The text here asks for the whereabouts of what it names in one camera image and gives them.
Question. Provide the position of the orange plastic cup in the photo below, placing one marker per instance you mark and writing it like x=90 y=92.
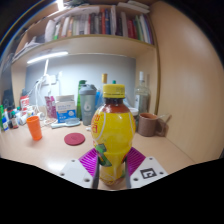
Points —
x=34 y=128

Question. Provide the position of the under-shelf light bar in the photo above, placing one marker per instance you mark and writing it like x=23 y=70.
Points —
x=46 y=57

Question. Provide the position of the white-lidded glass jar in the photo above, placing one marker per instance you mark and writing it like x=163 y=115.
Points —
x=134 y=111

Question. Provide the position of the clear glass bottle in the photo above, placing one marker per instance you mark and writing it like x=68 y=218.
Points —
x=142 y=96

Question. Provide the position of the white power strip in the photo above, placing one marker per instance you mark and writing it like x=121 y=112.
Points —
x=49 y=79

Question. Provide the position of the light blue hairbrush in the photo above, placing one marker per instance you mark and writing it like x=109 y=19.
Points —
x=66 y=123

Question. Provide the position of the white and blue carton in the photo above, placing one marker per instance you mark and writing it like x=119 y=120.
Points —
x=65 y=110

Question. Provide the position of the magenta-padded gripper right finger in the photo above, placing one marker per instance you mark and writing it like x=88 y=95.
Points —
x=136 y=161

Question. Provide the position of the yellow-capped clear bottle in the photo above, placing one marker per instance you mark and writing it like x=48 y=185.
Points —
x=104 y=80

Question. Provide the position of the ceiling light tube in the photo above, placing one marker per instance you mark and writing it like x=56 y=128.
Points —
x=60 y=4

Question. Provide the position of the magenta pouch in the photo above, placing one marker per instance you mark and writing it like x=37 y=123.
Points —
x=50 y=106

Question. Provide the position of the yellow drink bottle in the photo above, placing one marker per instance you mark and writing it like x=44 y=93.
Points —
x=113 y=130

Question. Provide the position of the dark green bottle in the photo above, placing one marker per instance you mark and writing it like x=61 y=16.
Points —
x=81 y=83

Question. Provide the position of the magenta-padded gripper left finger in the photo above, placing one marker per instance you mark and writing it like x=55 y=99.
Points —
x=87 y=161

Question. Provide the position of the white bottle with blue label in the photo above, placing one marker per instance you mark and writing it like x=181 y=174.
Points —
x=5 y=121

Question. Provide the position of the small white jar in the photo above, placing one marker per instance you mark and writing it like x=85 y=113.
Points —
x=23 y=118

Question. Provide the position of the brown ceramic mug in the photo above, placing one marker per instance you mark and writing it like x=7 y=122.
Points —
x=147 y=125

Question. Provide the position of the round red coaster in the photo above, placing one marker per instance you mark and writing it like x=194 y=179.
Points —
x=74 y=139

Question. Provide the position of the green-capped clear bottle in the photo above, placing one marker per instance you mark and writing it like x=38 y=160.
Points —
x=114 y=82

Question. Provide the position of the wooden shelf unit with books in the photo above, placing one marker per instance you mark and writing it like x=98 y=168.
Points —
x=100 y=23

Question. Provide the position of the red and white canister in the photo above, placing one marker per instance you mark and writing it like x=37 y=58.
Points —
x=24 y=103

